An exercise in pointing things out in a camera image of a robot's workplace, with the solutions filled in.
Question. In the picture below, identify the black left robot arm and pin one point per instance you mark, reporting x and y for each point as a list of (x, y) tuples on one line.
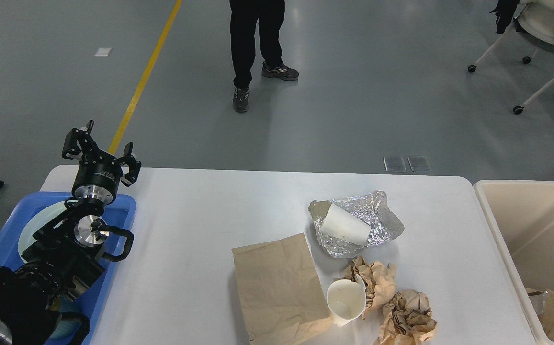
[(64, 259)]

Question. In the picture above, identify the dark teal mug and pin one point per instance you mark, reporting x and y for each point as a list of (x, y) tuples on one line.
[(65, 328)]

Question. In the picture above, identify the right floor outlet cover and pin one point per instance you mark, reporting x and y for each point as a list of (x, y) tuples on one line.
[(419, 163)]

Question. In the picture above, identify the light green plate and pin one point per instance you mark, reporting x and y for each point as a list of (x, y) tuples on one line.
[(26, 238)]

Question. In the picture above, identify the aluminium foil sheet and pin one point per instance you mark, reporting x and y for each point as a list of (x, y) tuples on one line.
[(372, 209)]

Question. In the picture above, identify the white paper cup upright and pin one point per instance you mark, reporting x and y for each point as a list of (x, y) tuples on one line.
[(346, 300)]

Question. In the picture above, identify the beige plastic bin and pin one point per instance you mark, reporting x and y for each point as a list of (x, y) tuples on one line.
[(520, 215)]

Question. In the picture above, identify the black garment on chair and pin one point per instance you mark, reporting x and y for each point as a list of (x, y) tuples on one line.
[(504, 12)]

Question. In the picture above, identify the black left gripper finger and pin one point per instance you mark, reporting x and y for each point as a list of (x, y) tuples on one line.
[(134, 165), (79, 145)]

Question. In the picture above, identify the left floor outlet cover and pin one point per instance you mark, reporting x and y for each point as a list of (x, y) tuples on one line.
[(395, 164)]

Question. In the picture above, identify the floor outlet cover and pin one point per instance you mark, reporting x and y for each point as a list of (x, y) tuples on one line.
[(419, 163), (395, 164)]

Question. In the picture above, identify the white paper cup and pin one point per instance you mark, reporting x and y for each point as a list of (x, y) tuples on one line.
[(346, 300), (340, 224)]

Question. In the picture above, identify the crumpled brown paper upper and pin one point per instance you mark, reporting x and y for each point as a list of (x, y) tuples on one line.
[(379, 279)]

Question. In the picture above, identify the crumpled brown paper lower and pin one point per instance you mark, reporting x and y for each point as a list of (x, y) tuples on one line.
[(407, 319)]

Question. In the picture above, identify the person in black trousers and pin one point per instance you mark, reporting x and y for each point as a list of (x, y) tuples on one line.
[(250, 18)]

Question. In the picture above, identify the brown paper bag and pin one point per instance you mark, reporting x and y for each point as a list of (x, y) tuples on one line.
[(280, 293)]

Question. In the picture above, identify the crumpled brown paper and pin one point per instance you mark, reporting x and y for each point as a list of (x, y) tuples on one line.
[(407, 319), (379, 279)]

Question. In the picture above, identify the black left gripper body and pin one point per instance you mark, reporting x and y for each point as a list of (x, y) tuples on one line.
[(97, 181)]

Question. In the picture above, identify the white rolling chair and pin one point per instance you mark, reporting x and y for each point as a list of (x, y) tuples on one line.
[(533, 20)]

